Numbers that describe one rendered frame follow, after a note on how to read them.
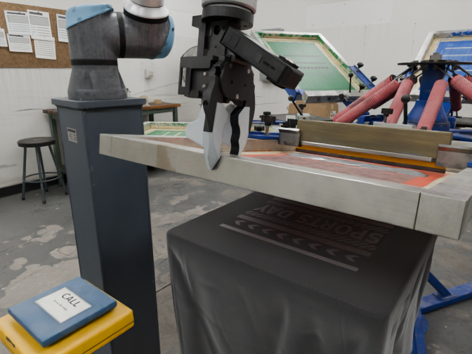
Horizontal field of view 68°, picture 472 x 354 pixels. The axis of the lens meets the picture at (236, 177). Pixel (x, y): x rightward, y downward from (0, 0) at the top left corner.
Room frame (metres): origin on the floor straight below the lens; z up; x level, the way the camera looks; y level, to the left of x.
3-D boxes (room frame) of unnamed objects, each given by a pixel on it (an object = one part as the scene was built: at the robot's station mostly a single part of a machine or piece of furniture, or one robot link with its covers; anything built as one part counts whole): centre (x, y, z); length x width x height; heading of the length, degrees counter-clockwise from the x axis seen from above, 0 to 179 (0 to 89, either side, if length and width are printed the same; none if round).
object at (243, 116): (0.53, 0.01, 1.18); 0.06 x 0.03 x 0.09; 52
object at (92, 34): (0.99, 0.37, 1.37); 0.13 x 0.12 x 0.14; 117
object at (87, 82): (0.98, 0.37, 1.25); 0.15 x 0.15 x 0.10
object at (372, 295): (0.73, -0.17, 0.95); 0.48 x 0.44 x 0.01; 142
